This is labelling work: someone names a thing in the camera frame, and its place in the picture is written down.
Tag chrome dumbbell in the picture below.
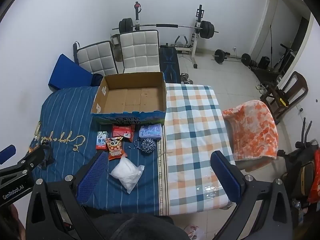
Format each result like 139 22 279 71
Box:
179 73 194 84

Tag black red scooter handle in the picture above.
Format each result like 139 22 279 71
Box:
133 1 141 29

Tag orange plastic bag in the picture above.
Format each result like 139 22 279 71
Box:
307 149 320 203

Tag small barbell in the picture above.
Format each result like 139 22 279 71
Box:
212 49 252 66

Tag clear plastic wrapper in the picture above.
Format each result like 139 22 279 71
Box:
202 184 227 202

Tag dark wooden chair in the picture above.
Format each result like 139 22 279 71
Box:
260 71 309 125

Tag blue folded mat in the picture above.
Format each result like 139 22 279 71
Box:
48 53 100 91

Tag barbell with black plates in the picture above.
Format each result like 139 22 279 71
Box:
112 17 219 40

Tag pink white plastic bag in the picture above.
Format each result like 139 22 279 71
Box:
184 225 208 240

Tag plaid bedsheet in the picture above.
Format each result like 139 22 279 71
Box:
160 83 237 217

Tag pale blue tissue pack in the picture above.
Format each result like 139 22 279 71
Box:
138 123 162 140

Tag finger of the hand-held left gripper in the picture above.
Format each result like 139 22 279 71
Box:
0 144 54 178
0 144 16 165

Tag orange panda snack packet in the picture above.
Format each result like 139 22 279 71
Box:
105 136 125 161

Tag black weight bench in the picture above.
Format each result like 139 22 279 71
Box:
159 44 181 83

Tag white barbell rack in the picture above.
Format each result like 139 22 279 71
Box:
174 4 204 68

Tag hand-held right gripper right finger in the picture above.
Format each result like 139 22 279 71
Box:
210 151 294 240

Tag small white red carton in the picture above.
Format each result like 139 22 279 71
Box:
95 131 107 151

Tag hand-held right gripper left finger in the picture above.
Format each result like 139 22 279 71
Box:
25 152 108 240

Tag black metal frame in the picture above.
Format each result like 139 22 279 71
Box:
295 117 319 150

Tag orange white blanket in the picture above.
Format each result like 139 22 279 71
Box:
222 100 279 161

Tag white soft plastic bag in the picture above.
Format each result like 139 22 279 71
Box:
109 156 145 194

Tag red snack packet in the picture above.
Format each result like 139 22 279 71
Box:
111 124 135 140

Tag blue white rope ball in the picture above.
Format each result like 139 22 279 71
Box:
126 138 156 155

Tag white padded chair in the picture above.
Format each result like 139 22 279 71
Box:
119 29 160 74
75 41 118 77

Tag cardboard box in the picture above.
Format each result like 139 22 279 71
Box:
91 71 167 125

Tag white shoes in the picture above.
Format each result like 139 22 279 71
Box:
255 83 268 95

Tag blue striped bedsheet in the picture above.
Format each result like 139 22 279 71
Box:
29 85 165 217

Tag black speaker box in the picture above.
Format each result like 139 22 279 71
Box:
258 56 271 70

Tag person's dark clothing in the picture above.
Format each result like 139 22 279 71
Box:
91 213 192 240

